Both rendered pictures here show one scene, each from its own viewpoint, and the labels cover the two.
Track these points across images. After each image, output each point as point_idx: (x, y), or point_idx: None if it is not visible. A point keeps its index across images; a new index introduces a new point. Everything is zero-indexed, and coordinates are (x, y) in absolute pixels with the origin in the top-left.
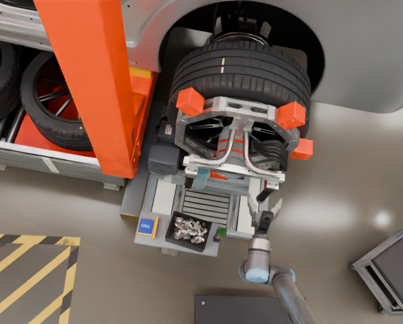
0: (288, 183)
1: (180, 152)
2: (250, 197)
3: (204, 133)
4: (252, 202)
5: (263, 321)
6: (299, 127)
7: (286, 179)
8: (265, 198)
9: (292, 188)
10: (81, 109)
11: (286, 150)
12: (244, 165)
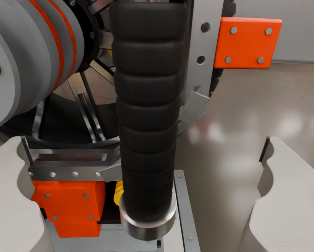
0: (228, 242)
1: (44, 220)
2: (4, 148)
3: (23, 120)
4: None
5: None
6: None
7: (222, 235)
8: (160, 174)
9: (236, 248)
10: None
11: (199, 18)
12: (17, 22)
